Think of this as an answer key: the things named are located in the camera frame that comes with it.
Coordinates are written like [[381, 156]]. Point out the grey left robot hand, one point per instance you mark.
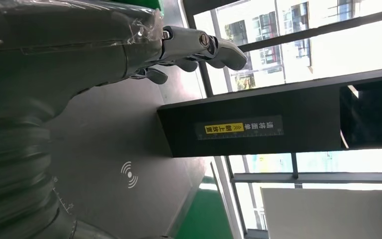
[[62, 56]]

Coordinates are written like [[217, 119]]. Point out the black inbound scanner machine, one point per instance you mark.
[[210, 132]]

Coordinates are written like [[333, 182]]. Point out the green plastic crate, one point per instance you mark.
[[138, 3]]

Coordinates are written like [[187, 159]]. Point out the black yellow label sticker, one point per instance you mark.
[[240, 127]]

